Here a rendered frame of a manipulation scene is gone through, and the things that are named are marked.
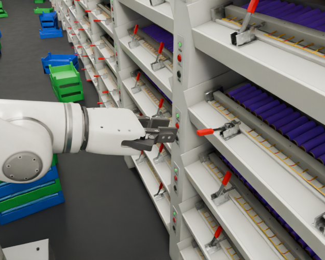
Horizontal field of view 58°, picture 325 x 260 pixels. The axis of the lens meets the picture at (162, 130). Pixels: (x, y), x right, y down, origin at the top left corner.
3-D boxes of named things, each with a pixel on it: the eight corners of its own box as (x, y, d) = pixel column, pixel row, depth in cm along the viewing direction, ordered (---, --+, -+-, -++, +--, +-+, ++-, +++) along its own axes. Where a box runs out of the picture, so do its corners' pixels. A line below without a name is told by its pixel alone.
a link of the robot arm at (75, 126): (58, 135, 54) (75, 135, 55) (63, 163, 47) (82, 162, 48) (62, 93, 50) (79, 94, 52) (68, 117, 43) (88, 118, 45)
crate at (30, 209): (0, 226, 137) (-5, 214, 132) (-4, 198, 151) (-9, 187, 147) (64, 201, 150) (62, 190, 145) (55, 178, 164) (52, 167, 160)
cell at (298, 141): (324, 135, 57) (297, 149, 56) (317, 130, 58) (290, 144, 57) (325, 128, 56) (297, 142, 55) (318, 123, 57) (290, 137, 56)
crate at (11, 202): (-5, 214, 132) (-11, 201, 128) (-9, 187, 147) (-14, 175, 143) (62, 190, 145) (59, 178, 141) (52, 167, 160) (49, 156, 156)
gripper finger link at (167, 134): (140, 140, 54) (172, 141, 57) (146, 150, 52) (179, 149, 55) (144, 125, 53) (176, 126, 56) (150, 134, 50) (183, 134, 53)
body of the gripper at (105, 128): (69, 132, 55) (126, 132, 60) (78, 164, 47) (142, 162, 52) (74, 95, 52) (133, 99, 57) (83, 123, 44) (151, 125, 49)
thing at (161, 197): (172, 237, 119) (163, 217, 110) (129, 153, 166) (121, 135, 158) (215, 214, 122) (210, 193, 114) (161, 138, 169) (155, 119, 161)
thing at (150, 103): (174, 159, 97) (164, 127, 89) (124, 88, 145) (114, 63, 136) (226, 133, 100) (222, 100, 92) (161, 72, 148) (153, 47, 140)
